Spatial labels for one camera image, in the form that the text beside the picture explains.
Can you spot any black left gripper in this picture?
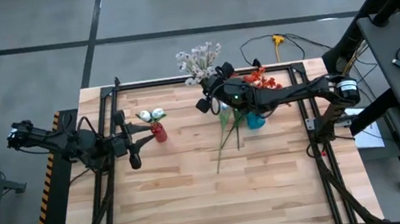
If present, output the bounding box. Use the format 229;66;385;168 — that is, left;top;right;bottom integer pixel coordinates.
115;106;161;172

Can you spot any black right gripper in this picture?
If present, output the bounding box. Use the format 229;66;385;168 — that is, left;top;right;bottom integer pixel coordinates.
191;58;260;115

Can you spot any white artificial tulip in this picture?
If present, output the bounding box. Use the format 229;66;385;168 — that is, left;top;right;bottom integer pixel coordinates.
149;106;169;128
134;109;156;131
208;102;239;175

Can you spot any red flower bunch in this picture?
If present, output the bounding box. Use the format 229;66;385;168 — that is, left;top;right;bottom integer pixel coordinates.
242;65;270;87
252;73;285;93

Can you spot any red glass vase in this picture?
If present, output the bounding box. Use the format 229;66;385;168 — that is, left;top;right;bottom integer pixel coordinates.
150;120;169;144

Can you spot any blue glass vase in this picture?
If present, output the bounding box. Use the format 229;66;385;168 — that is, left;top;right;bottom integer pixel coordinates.
244;108;267;131

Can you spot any yellow power plug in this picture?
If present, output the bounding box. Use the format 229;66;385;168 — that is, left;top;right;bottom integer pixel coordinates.
271;33;288;64

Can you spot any black plate with hazard stripes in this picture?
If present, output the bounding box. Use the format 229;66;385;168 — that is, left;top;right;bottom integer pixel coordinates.
12;108;93;224

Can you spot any white paper sheet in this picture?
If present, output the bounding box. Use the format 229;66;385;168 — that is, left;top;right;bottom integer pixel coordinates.
344;104;386;153

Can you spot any long black floor cable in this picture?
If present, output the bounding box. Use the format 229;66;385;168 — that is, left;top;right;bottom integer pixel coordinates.
238;26;334;68

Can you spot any black aluminium table frame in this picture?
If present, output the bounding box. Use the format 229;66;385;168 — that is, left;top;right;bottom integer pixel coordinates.
43;53;386;224

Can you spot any grey metal bracket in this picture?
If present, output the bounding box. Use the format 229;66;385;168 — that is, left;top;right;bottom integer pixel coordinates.
304;116;318;133

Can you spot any yellow and white cable bundle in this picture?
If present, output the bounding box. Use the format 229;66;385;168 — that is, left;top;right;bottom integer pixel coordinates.
329;39;377;93

